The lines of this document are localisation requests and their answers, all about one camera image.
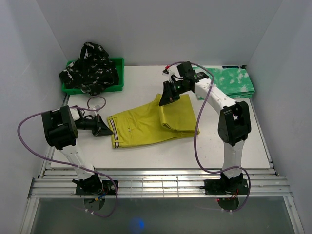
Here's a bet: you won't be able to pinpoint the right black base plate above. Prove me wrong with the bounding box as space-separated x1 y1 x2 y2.
199 179 249 195

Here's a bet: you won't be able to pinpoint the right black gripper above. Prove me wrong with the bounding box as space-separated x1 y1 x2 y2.
159 80 190 107

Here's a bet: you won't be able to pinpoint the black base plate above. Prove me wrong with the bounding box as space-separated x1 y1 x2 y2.
75 180 118 196
199 179 249 195

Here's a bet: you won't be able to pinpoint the green white tie-dye folded garment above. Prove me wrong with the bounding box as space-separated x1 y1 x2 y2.
206 67 255 99

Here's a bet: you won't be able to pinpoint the black white patterned garment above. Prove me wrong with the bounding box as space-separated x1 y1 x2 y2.
58 42 120 96

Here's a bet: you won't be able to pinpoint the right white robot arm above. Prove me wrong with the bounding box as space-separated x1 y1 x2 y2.
159 61 251 194

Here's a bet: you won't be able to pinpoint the purple cable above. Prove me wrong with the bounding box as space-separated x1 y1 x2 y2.
165 60 251 213
17 96 119 217

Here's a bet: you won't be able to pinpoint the green plastic bin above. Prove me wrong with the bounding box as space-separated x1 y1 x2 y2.
60 57 125 95

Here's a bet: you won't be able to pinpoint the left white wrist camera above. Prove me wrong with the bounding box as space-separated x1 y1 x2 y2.
87 105 101 112

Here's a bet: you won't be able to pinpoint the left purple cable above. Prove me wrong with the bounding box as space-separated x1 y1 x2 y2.
17 96 119 217

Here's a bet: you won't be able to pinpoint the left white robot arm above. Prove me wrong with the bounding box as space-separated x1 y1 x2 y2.
41 106 113 195

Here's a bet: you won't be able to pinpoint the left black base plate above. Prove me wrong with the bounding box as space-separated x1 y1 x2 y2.
75 180 118 196

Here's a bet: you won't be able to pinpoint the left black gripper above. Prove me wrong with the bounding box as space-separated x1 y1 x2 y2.
76 114 113 136

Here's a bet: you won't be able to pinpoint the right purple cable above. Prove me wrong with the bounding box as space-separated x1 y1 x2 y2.
165 60 251 213

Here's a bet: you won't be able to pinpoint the yellow trousers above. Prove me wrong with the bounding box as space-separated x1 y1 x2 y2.
107 94 200 149

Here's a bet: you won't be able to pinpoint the aluminium rail frame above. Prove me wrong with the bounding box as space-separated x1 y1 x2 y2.
21 100 306 234

